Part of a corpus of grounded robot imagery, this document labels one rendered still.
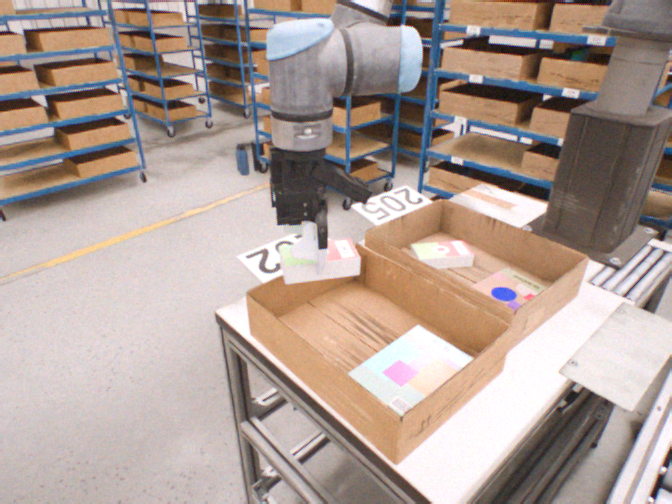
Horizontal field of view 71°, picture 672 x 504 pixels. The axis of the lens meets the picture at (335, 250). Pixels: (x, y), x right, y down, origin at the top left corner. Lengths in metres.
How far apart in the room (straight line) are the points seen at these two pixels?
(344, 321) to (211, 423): 0.96
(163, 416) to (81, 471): 0.29
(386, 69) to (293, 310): 0.51
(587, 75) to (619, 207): 1.04
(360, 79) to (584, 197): 0.76
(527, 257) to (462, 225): 0.18
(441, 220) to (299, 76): 0.71
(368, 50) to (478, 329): 0.50
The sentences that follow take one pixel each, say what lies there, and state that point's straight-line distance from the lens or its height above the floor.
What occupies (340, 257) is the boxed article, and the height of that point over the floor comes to 0.93.
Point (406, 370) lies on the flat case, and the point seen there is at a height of 0.78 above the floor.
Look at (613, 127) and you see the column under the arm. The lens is 1.24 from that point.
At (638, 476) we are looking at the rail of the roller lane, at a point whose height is 0.73.
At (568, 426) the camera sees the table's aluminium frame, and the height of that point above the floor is 0.44.
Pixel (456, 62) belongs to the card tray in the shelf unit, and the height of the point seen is 0.98.
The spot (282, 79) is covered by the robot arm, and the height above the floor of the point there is 1.23.
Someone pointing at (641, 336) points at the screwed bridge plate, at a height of 0.75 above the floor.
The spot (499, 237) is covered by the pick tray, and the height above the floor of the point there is 0.81.
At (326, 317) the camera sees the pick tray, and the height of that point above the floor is 0.76.
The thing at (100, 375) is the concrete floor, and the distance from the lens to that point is 2.11.
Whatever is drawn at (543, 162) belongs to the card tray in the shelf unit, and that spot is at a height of 0.61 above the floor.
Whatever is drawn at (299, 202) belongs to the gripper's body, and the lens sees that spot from 0.73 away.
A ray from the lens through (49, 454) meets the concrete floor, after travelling 1.92.
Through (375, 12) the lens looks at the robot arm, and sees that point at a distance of 0.83.
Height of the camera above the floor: 1.35
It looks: 31 degrees down
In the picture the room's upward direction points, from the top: straight up
